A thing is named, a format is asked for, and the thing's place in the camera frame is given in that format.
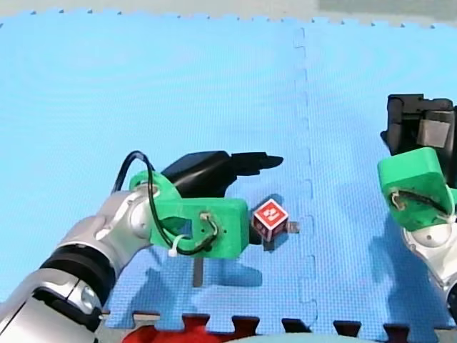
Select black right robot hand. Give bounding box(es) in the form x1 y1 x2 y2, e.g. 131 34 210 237
380 94 457 189

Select red cube white marks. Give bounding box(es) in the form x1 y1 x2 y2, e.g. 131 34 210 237
252 199 289 242

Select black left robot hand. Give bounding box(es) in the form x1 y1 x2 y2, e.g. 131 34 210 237
160 150 285 246

